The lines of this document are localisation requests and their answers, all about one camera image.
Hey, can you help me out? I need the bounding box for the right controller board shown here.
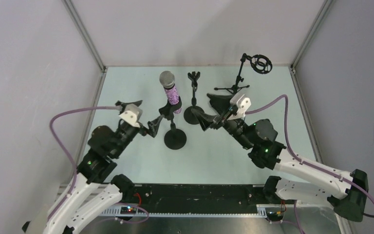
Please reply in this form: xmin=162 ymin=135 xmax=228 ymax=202
xmin=266 ymin=211 xmax=286 ymax=223

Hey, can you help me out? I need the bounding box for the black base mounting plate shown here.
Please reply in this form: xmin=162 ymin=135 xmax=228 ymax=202
xmin=121 ymin=184 xmax=281 ymax=215

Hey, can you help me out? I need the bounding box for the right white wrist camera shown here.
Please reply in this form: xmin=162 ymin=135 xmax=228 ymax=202
xmin=228 ymin=92 xmax=251 ymax=120

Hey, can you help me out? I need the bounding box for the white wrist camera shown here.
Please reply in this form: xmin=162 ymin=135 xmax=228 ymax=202
xmin=119 ymin=104 xmax=143 ymax=128
xmin=228 ymin=92 xmax=251 ymax=120

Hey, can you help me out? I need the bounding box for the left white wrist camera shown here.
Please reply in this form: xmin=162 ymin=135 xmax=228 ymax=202
xmin=119 ymin=104 xmax=143 ymax=128

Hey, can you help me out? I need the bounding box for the purple glitter microphone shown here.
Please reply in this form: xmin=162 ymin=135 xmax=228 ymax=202
xmin=159 ymin=71 xmax=182 ymax=114

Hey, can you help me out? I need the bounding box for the black ring clip stand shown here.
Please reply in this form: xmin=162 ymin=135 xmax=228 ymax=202
xmin=159 ymin=97 xmax=187 ymax=150

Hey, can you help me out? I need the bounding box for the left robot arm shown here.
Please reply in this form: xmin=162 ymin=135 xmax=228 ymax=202
xmin=22 ymin=101 xmax=164 ymax=234

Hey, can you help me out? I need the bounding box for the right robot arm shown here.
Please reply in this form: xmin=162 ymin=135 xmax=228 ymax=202
xmin=192 ymin=94 xmax=369 ymax=222

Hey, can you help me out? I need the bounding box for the controller board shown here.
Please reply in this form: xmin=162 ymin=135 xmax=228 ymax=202
xmin=120 ymin=206 xmax=137 ymax=215
xmin=266 ymin=211 xmax=286 ymax=223

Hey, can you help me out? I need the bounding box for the white slotted cable duct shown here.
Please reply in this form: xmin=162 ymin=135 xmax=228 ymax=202
xmin=100 ymin=206 xmax=268 ymax=217

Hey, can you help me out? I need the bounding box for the black tripod shock mount stand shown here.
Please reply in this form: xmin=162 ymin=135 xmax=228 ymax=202
xmin=214 ymin=53 xmax=273 ymax=94

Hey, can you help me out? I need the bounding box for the left controller board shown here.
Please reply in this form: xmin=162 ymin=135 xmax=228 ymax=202
xmin=120 ymin=206 xmax=137 ymax=215

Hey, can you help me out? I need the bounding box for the black fork clip stand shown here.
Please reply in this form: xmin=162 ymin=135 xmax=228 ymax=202
xmin=184 ymin=71 xmax=202 ymax=125

